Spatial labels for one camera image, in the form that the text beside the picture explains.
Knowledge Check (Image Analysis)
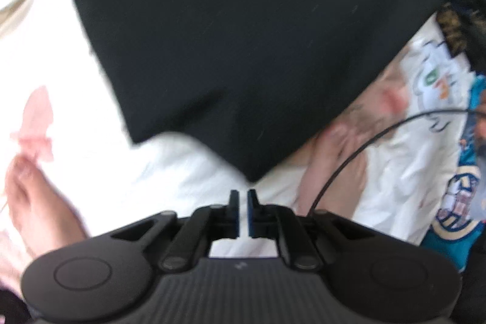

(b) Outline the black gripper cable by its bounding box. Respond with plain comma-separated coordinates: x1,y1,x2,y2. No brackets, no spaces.
308,109,477,217

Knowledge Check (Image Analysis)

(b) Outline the black knit garment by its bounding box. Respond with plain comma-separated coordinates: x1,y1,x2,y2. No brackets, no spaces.
53,0,448,183

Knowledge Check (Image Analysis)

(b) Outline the person's bare foot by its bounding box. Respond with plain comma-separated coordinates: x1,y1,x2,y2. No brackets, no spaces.
4,154,91,261

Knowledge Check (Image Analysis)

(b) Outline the cream bear print bedsheet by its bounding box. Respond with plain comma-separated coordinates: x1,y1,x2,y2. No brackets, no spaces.
0,0,479,294

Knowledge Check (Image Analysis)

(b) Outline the teal printed cloth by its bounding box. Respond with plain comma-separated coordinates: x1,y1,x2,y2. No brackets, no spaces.
421,74,486,273

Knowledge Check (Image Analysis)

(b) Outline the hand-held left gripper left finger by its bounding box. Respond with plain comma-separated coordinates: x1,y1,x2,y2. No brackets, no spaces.
101,189,241,273

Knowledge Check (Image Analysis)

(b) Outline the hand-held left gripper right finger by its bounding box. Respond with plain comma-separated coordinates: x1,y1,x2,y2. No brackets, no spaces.
248,189,384,272

